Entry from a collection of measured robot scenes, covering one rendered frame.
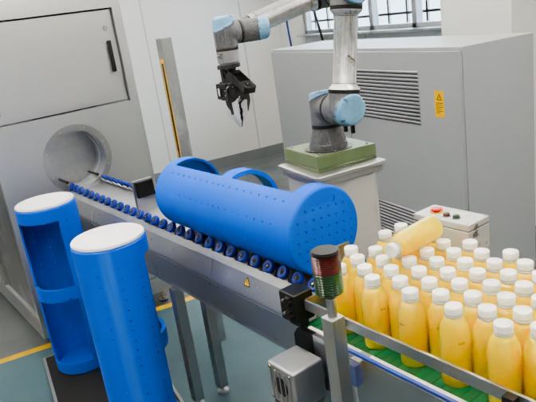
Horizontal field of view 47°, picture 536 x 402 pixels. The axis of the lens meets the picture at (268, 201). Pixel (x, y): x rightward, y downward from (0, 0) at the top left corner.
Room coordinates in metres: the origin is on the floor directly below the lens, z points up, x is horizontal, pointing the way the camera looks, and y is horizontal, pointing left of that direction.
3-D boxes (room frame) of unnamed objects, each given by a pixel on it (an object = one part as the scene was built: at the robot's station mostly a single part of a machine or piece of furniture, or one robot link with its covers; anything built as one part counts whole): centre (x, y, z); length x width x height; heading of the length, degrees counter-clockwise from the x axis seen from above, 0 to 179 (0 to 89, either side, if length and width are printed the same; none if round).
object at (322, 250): (1.21, -0.10, 1.18); 0.06 x 0.06 x 0.16
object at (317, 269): (1.21, -0.10, 1.23); 0.06 x 0.06 x 0.04
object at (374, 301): (1.40, -0.23, 0.99); 0.07 x 0.07 x 0.18
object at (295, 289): (1.58, -0.04, 0.95); 0.10 x 0.07 x 0.10; 125
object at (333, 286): (1.21, -0.10, 1.18); 0.06 x 0.06 x 0.05
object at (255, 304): (2.59, 0.41, 0.79); 2.17 x 0.29 x 0.34; 35
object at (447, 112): (4.20, -0.86, 0.72); 2.15 x 0.54 x 1.45; 24
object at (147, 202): (2.83, 0.58, 1.00); 0.10 x 0.04 x 0.15; 125
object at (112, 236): (2.20, 0.62, 1.03); 0.28 x 0.28 x 0.01
